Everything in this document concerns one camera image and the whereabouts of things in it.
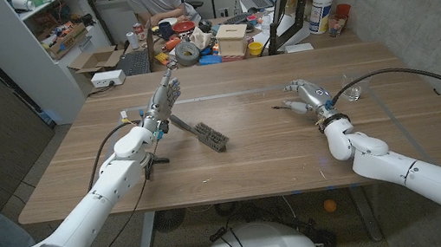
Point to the open cardboard box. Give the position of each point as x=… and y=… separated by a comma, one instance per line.
x=95, y=61

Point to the black keyboard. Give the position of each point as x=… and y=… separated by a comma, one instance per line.
x=237, y=18

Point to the black floor fan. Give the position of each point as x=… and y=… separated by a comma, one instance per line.
x=169, y=219

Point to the grey bristle brush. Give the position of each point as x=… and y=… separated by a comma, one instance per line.
x=211, y=137

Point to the clear water bottle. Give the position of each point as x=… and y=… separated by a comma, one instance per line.
x=266, y=23

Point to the clear glass cup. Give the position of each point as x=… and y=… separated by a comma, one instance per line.
x=352, y=94

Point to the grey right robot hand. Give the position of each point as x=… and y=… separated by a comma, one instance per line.
x=314, y=94

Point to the orange ball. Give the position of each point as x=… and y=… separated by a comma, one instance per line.
x=330, y=205

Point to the orange hand tool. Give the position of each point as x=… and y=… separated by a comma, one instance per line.
x=171, y=44

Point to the red soda can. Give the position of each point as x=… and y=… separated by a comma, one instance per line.
x=139, y=32

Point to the grey table leg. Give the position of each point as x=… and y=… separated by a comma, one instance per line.
x=147, y=239
x=366, y=213

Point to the white shelf unit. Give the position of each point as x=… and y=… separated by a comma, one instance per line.
x=18, y=61

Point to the wooden box with slot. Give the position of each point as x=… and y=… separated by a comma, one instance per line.
x=231, y=40

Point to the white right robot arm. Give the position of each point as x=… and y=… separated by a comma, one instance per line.
x=383, y=160

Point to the yellow cup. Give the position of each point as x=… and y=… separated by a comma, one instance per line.
x=255, y=49

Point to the grey duct tape roll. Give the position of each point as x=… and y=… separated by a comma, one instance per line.
x=181, y=57

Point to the black open laptop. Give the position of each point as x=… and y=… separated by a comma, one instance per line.
x=135, y=64

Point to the white canister blue label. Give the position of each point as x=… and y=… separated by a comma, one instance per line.
x=320, y=12

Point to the thin black pen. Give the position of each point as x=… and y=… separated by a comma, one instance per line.
x=279, y=107

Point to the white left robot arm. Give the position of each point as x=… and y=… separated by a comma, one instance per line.
x=115, y=183

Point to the red cup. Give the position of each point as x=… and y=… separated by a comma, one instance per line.
x=343, y=10

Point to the white power strip box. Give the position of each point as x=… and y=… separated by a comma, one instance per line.
x=108, y=79

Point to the cardboard box of clutter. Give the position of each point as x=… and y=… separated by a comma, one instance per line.
x=66, y=41

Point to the dark blue mug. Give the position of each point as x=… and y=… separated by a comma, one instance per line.
x=165, y=31

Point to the beige crumpled cloth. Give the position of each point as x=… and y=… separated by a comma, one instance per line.
x=200, y=39

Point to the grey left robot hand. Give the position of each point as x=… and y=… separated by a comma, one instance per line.
x=160, y=104

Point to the white can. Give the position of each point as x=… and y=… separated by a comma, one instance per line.
x=132, y=40

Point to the glass with small items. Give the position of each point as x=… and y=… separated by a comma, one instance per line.
x=337, y=26

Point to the red bowl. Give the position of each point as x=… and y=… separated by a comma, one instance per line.
x=184, y=26

